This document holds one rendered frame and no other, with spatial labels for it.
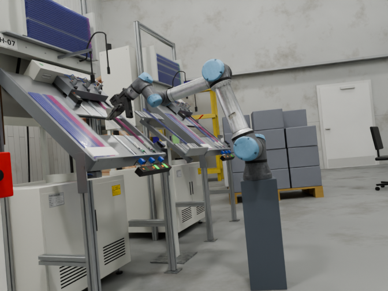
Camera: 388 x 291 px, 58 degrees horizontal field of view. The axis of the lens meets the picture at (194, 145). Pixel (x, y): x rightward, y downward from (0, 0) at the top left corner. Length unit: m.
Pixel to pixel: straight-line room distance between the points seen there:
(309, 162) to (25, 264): 3.67
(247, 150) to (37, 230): 1.05
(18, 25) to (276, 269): 1.79
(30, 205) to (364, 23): 9.56
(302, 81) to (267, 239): 8.09
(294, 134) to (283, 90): 4.97
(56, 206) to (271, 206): 1.06
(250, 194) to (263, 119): 2.93
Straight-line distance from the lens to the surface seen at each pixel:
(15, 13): 2.11
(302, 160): 4.73
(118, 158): 1.70
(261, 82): 9.61
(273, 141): 4.65
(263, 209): 1.81
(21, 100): 1.84
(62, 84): 2.11
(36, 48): 2.14
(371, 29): 10.43
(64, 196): 1.88
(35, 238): 1.83
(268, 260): 1.87
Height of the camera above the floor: 0.71
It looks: 1 degrees up
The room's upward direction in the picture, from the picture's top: 5 degrees counter-clockwise
